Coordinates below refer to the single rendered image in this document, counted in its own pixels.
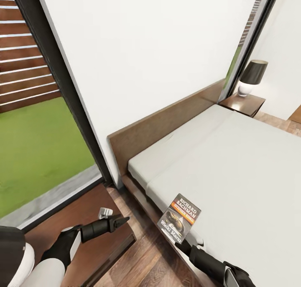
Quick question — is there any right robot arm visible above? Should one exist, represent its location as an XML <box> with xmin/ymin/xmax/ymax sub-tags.
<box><xmin>175</xmin><ymin>238</ymin><xmax>256</xmax><ymax>287</ymax></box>

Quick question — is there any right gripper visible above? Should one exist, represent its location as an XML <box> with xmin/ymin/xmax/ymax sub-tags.
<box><xmin>175</xmin><ymin>242</ymin><xmax>214</xmax><ymax>277</ymax></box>

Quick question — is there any hardback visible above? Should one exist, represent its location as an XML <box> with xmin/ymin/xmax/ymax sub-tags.
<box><xmin>157</xmin><ymin>193</ymin><xmax>201</xmax><ymax>244</ymax></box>

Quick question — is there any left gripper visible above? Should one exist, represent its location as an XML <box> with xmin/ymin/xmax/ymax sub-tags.
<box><xmin>91</xmin><ymin>214</ymin><xmax>130</xmax><ymax>239</ymax></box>

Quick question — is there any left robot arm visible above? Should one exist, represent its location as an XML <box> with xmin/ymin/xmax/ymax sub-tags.
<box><xmin>19</xmin><ymin>208</ymin><xmax>130</xmax><ymax>287</ymax></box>

